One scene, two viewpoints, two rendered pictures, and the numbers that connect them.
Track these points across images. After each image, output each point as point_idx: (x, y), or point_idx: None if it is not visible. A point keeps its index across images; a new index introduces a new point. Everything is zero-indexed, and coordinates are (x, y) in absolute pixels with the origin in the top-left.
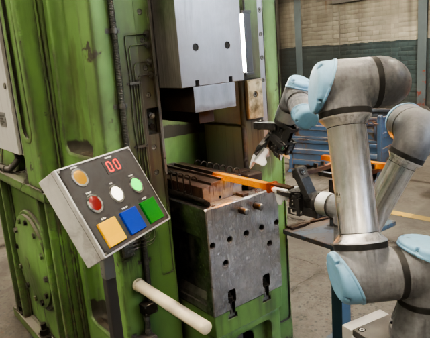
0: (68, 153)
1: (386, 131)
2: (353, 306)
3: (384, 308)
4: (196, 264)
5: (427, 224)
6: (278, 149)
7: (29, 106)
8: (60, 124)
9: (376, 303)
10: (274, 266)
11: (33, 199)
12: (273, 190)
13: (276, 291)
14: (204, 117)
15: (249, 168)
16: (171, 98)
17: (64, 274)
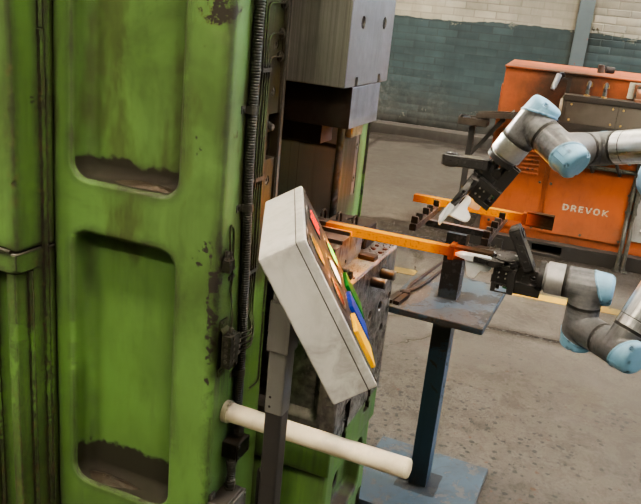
0: (79, 179)
1: None
2: (380, 399)
3: (418, 397)
4: (293, 367)
5: (398, 276)
6: (487, 198)
7: (5, 81)
8: (61, 122)
9: (404, 391)
10: (378, 359)
11: None
12: (463, 257)
13: (373, 394)
14: (325, 134)
15: (439, 224)
16: (288, 99)
17: (29, 404)
